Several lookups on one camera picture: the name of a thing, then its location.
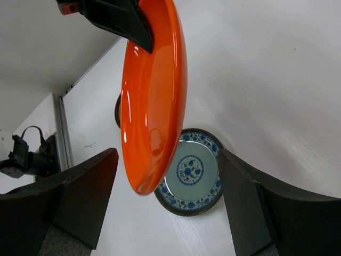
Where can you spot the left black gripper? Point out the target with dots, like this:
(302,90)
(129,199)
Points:
(123,18)

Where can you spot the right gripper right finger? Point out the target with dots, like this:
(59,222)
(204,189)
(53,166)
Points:
(270,217)

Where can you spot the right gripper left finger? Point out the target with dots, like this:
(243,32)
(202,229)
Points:
(62,214)

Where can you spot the orange plate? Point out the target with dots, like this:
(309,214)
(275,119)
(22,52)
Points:
(153,98)

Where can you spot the blue white patterned plate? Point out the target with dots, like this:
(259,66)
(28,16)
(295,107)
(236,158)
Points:
(192,184)

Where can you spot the yellow patterned plate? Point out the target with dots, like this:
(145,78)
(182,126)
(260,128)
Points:
(117,111)

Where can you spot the aluminium rail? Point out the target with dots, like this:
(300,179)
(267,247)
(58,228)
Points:
(85,122)

